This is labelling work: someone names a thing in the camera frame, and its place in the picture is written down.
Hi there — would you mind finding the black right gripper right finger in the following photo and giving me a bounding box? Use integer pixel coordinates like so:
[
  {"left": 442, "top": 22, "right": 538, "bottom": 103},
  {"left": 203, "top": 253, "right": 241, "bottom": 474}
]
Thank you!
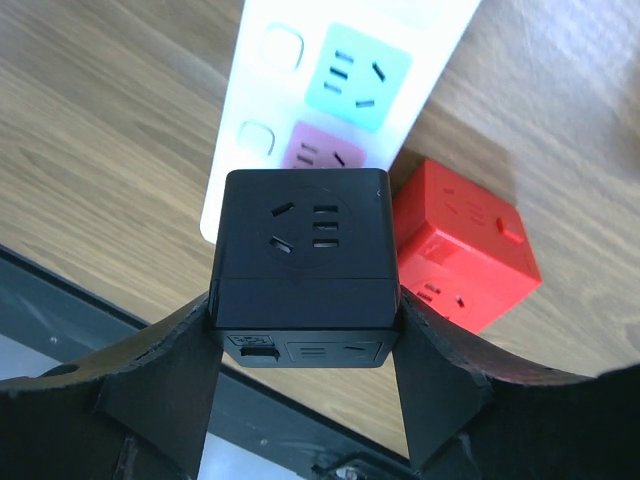
[{"left": 393, "top": 292, "right": 639, "bottom": 479}]

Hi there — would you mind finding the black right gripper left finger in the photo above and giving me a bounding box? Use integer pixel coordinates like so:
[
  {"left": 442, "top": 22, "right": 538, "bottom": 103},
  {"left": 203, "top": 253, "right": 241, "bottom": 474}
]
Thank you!
[{"left": 1, "top": 296, "right": 220, "bottom": 479}]

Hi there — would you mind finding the black cube plug adapter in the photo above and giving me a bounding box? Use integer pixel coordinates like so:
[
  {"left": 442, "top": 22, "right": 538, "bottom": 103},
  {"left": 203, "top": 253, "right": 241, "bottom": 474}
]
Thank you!
[{"left": 210, "top": 168, "right": 400, "bottom": 368}]

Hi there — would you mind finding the white multicolour power strip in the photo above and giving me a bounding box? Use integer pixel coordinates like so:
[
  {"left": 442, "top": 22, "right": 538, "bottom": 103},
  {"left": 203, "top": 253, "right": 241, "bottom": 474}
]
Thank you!
[{"left": 200, "top": 1, "right": 478, "bottom": 242}]

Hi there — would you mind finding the red cube plug adapter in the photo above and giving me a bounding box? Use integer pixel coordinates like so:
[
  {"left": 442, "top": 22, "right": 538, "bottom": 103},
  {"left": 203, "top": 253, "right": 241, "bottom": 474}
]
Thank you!
[{"left": 393, "top": 160, "right": 542, "bottom": 333}]

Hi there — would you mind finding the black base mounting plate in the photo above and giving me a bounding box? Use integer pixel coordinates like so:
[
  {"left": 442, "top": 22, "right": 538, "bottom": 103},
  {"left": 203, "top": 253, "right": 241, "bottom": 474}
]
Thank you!
[{"left": 1, "top": 249, "right": 413, "bottom": 479}]

